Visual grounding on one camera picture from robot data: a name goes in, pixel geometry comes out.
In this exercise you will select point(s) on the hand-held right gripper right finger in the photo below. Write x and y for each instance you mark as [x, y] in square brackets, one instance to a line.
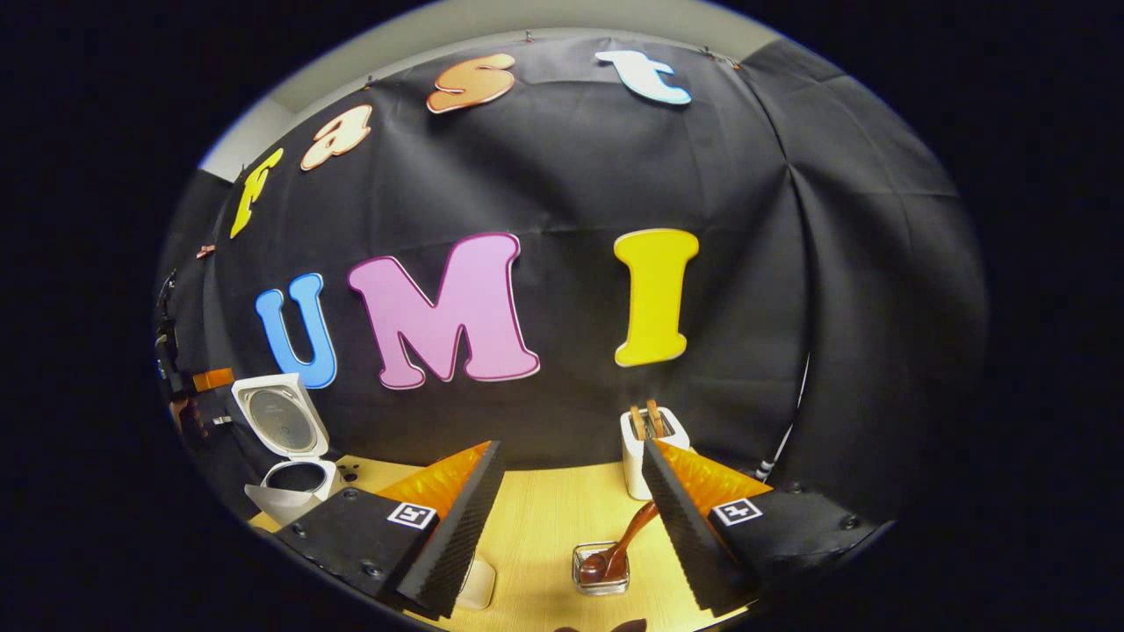
[685, 527]

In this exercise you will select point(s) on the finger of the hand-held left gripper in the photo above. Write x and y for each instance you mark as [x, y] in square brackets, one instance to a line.
[213, 380]

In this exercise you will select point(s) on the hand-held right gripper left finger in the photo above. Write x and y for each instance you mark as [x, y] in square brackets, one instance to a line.
[461, 535]

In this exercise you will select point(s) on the clear tray of rice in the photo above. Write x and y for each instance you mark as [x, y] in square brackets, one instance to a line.
[479, 586]

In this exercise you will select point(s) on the brown wooden spoon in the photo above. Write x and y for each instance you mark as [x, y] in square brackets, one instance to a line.
[628, 540]

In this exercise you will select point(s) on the white rice cooker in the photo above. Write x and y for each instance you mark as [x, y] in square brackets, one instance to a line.
[281, 421]

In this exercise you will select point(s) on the clear chopstick holder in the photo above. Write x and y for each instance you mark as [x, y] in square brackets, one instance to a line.
[584, 584]

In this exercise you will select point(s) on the white toaster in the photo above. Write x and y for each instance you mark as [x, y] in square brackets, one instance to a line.
[634, 465]

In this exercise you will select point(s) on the toast slice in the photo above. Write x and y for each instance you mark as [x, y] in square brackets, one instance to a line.
[655, 418]
[637, 421]

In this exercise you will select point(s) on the black backdrop cloth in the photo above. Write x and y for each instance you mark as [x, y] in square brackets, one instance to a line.
[571, 175]

